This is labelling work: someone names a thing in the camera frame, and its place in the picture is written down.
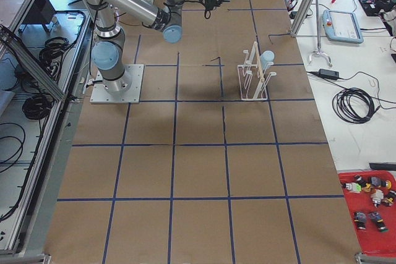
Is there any coiled black cable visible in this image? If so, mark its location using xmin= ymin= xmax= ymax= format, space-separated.
xmin=332 ymin=87 xmax=383 ymax=124

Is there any red parts tray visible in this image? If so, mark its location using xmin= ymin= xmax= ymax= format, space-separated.
xmin=338 ymin=171 xmax=395 ymax=257

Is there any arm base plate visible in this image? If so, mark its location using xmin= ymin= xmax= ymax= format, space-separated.
xmin=90 ymin=64 xmax=144 ymax=104

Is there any black power adapter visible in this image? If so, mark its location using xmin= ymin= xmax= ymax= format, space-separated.
xmin=318 ymin=69 xmax=340 ymax=80

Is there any blue teach pendant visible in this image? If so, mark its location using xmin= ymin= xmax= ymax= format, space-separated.
xmin=322 ymin=9 xmax=364 ymax=44

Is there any right black braided cable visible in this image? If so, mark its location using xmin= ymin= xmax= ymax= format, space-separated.
xmin=202 ymin=0 xmax=217 ymax=20

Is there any white wire cup rack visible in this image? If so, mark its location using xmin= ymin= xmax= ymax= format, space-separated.
xmin=237 ymin=41 xmax=277 ymax=101

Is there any metal reacher grabber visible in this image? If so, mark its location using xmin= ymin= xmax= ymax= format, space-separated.
xmin=308 ymin=0 xmax=332 ymax=67

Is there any light blue plastic cup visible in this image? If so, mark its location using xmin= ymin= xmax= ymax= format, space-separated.
xmin=257 ymin=50 xmax=275 ymax=78

